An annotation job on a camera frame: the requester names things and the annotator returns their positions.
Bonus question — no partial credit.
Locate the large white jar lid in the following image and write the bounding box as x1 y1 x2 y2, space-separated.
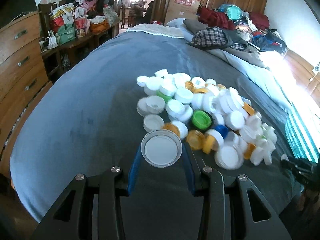
140 129 182 168

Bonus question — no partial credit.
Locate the amber yellow cap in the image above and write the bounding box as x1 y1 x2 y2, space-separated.
185 129 205 151

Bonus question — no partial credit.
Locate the teal plastic laundry basket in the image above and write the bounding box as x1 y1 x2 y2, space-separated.
285 105 319 163

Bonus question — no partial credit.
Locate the green screw cap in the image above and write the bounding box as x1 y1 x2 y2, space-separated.
191 110 212 131

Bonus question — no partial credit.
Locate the blue bottle cap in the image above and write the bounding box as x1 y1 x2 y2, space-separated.
214 125 229 139

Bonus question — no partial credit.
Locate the grey bed blanket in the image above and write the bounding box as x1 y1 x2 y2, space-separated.
10 32 300 221

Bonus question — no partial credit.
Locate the plaid shirt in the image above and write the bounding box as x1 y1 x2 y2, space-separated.
188 27 248 51

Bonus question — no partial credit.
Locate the red clothes pile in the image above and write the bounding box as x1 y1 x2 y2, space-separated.
197 6 235 30

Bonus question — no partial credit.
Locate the wooden chest of drawers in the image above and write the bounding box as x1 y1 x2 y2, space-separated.
1 11 52 178

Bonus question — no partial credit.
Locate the cardboard box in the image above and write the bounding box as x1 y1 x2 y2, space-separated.
164 0 201 25

